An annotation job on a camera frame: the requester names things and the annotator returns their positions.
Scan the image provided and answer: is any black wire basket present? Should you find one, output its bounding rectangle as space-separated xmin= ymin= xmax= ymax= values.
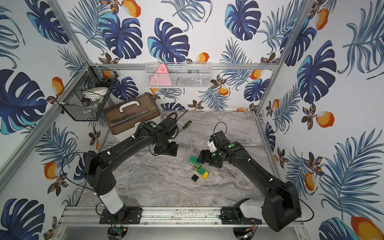
xmin=56 ymin=62 xmax=119 ymax=122

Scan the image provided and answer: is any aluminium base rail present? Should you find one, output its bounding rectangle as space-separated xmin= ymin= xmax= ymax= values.
xmin=54 ymin=207 xmax=309 ymax=240

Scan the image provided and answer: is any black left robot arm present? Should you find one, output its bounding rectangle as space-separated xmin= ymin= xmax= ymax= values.
xmin=84 ymin=118 xmax=179 ymax=216

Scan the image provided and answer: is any black square brick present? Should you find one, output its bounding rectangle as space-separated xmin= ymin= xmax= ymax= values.
xmin=191 ymin=174 xmax=199 ymax=182

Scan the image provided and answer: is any clear mesh wall shelf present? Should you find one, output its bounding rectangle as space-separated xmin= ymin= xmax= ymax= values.
xmin=145 ymin=62 xmax=212 ymax=89

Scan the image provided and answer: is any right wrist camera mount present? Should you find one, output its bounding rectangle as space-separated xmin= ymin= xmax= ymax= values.
xmin=207 ymin=131 xmax=231 ymax=153

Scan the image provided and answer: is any dark green long brick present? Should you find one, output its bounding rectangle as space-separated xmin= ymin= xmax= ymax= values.
xmin=189 ymin=156 xmax=201 ymax=165
xmin=194 ymin=168 xmax=207 ymax=176

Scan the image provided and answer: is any pink triangle card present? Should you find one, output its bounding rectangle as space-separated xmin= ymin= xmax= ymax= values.
xmin=149 ymin=64 xmax=172 ymax=88

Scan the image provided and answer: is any white storage box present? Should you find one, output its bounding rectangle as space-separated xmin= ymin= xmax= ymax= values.
xmin=103 ymin=93 xmax=162 ymax=142

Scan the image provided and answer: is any black yellow screwdriver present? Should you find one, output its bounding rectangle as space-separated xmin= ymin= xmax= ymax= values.
xmin=180 ymin=121 xmax=192 ymax=131

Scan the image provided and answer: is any yellow square brick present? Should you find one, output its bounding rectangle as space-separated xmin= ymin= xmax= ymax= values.
xmin=201 ymin=172 xmax=209 ymax=180

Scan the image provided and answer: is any white round object in basket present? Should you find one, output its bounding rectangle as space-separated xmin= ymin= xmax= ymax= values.
xmin=82 ymin=87 xmax=108 ymax=102

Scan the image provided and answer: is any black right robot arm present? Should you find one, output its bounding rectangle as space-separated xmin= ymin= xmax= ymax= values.
xmin=197 ymin=142 xmax=302 ymax=232

